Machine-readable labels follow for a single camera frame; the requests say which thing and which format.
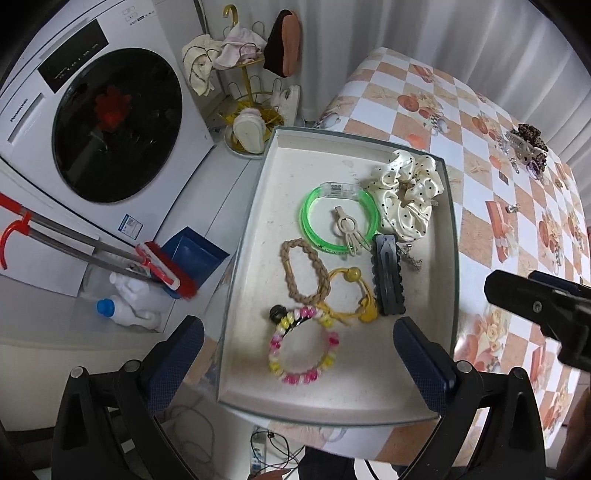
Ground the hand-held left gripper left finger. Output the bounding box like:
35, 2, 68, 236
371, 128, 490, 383
51, 315, 206, 480

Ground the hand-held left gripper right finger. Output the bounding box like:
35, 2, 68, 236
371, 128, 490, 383
392, 318, 549, 480

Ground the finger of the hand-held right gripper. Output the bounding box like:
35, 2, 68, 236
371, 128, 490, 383
528, 271, 591, 301
484, 270, 591, 340

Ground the yellow hair tie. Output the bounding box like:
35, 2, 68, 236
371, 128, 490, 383
316, 267, 380, 328

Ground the black scalloped hair clip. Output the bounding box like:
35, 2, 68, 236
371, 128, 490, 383
372, 234, 408, 316

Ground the white rectangular tray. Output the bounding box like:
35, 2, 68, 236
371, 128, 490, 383
216, 127, 460, 425

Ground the pink yellow bead bracelet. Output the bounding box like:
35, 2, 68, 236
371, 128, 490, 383
269, 305, 341, 387

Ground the brown braided hair tie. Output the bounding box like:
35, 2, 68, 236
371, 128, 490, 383
280, 239, 329, 306

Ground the beige hair clip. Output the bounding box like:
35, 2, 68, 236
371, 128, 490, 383
331, 206, 370, 254

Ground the cream polka dot scrunchie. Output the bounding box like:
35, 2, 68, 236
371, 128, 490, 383
367, 150, 445, 243

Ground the person's right forearm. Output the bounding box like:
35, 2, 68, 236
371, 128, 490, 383
560, 388, 591, 480

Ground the white bottle blue cap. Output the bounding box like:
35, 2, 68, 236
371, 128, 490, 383
96, 298, 164, 332

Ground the red broom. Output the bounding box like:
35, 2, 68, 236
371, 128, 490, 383
0, 193, 199, 302

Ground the white plastic bottle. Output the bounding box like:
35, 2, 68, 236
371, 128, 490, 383
110, 272, 158, 308

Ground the blue dustpan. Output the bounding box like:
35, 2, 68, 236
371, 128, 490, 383
30, 225, 230, 301

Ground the checked printed tablecloth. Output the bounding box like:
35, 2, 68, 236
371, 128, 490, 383
314, 46, 589, 462

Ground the white power strip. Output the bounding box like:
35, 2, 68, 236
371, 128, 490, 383
250, 428, 269, 475

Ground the dark cloth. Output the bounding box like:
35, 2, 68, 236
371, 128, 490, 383
298, 445, 358, 480

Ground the clear hair clip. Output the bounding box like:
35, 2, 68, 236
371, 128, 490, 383
507, 131, 536, 163

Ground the green translucent bangle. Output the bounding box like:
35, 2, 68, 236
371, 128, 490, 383
300, 182, 382, 256

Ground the white washing machine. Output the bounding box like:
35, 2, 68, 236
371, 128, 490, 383
0, 0, 218, 296

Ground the white pink slipper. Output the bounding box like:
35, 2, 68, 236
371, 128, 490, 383
232, 108, 267, 154

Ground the cream towel dark trim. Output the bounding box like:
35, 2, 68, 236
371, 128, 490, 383
181, 34, 221, 97

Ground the white curtain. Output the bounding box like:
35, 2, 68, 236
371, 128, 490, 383
300, 0, 591, 162

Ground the pink cloth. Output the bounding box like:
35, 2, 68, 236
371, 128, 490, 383
215, 24, 267, 69

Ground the gold wire rack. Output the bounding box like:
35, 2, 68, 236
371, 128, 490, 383
212, 4, 284, 126

